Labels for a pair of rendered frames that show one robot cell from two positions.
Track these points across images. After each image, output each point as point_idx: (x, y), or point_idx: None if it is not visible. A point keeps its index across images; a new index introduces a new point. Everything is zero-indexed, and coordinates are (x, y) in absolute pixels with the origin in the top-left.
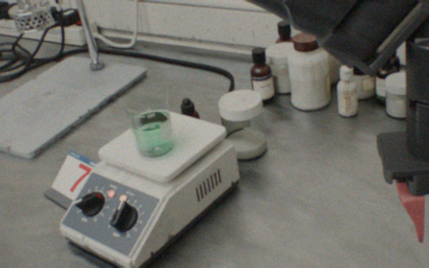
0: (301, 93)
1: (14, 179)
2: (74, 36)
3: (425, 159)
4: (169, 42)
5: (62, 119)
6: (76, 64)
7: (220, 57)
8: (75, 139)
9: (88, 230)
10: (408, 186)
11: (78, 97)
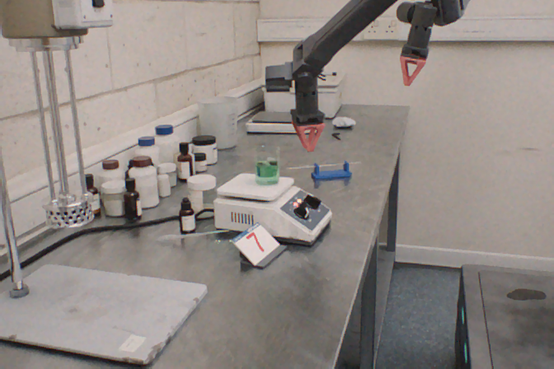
0: (156, 193)
1: (241, 288)
2: None
3: (317, 110)
4: None
5: (145, 283)
6: None
7: (39, 240)
8: (176, 276)
9: (316, 220)
10: (321, 121)
11: (96, 287)
